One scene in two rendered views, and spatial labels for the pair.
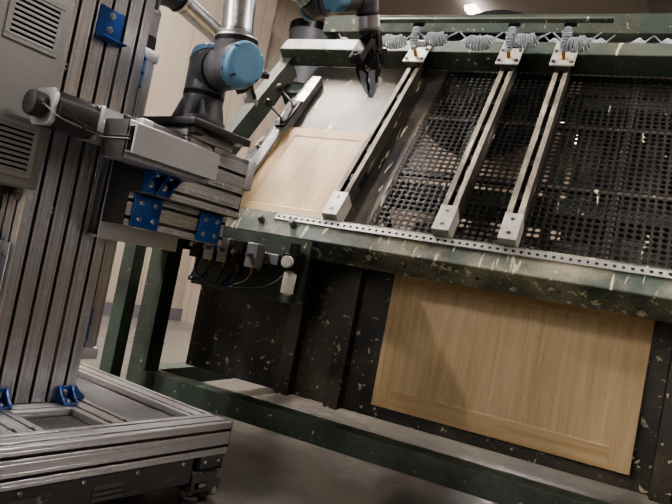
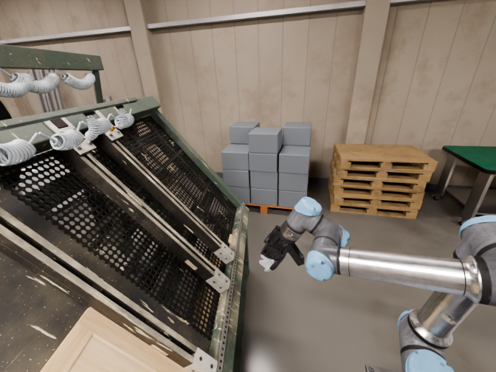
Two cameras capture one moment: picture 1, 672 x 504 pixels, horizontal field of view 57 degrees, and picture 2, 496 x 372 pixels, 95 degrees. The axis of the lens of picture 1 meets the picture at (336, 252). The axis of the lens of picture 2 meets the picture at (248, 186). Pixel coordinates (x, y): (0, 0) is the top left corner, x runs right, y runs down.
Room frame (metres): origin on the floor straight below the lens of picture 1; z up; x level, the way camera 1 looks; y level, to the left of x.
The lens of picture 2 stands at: (2.33, 0.60, 2.02)
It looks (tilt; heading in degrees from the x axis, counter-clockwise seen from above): 26 degrees down; 250
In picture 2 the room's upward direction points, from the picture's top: 3 degrees counter-clockwise
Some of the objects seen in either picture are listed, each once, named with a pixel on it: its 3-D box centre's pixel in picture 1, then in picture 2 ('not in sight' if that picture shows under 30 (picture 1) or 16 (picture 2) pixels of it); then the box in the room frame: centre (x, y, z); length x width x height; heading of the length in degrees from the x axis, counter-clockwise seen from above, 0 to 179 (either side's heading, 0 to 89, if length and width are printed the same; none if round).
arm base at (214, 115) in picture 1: (200, 111); not in sight; (1.76, 0.46, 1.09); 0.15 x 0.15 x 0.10
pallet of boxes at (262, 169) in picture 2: not in sight; (268, 166); (0.79, -2.59, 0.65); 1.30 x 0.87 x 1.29; 144
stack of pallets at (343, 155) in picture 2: not in sight; (371, 177); (-0.70, -1.84, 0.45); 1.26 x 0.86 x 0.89; 145
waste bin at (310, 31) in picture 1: (308, 59); not in sight; (6.56, 0.68, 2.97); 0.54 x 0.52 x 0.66; 145
